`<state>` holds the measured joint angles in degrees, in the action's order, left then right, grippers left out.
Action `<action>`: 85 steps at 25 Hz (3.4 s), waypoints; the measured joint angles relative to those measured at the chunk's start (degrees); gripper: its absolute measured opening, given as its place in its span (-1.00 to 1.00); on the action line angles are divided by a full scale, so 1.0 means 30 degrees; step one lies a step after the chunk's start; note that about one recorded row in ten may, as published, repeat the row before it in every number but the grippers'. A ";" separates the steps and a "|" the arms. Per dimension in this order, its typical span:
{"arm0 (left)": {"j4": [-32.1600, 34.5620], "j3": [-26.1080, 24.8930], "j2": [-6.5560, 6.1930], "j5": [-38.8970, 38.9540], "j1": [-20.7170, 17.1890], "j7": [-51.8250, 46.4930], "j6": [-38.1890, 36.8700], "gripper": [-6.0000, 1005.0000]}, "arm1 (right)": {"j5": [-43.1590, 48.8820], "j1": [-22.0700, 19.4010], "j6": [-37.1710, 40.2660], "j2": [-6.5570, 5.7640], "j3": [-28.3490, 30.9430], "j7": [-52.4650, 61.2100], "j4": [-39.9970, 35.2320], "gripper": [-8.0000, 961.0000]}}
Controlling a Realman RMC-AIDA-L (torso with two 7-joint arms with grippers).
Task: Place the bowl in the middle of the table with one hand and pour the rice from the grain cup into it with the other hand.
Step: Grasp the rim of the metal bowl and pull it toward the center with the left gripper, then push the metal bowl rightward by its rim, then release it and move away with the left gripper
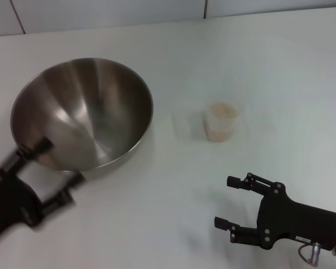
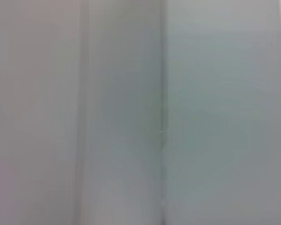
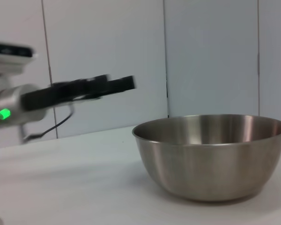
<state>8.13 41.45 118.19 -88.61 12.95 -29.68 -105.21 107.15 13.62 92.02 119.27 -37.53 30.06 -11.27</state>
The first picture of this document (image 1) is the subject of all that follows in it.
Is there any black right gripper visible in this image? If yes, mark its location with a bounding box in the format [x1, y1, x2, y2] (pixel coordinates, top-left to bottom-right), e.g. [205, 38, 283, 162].
[214, 172, 336, 252]

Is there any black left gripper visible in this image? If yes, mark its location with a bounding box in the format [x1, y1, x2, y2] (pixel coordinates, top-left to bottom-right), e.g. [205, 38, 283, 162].
[0, 138, 86, 246]

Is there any stainless steel mixing bowl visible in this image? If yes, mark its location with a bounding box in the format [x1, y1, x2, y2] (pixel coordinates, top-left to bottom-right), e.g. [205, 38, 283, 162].
[10, 57, 154, 180]

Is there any clear plastic measuring cup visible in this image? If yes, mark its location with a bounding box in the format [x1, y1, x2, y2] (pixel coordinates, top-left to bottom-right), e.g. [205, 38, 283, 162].
[203, 101, 239, 143]

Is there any silver connector with cable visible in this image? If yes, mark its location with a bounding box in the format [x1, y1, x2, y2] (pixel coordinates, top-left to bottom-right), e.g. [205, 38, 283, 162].
[297, 242, 321, 266]

